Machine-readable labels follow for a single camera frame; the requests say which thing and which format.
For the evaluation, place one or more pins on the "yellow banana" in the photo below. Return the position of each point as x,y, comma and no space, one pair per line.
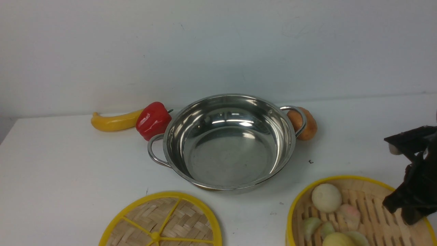
115,123

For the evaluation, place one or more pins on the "small green dumpling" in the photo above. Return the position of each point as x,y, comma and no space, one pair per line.
326,229

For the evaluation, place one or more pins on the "pale green dumpling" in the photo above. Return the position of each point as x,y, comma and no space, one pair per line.
310,225

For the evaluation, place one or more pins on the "yellow rimmed bamboo steamer basket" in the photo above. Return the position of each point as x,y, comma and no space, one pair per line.
380,227

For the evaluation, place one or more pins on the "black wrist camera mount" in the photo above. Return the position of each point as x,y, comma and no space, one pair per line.
412,141

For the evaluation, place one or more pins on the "pink shrimp dumpling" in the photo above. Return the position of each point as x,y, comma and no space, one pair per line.
351,215

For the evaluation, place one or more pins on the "white round bun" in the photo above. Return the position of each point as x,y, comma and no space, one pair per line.
326,198

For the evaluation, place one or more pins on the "yellow woven bamboo steamer lid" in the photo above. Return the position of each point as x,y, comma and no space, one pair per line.
164,219

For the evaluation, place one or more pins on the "stainless steel pot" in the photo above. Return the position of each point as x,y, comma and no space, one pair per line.
229,142

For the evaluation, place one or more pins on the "yellow-green round bun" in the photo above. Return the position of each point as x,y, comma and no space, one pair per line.
338,239

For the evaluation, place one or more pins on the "red bell pepper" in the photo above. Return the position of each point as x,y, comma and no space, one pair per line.
153,120

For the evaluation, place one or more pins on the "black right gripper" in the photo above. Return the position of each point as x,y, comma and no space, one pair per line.
417,195

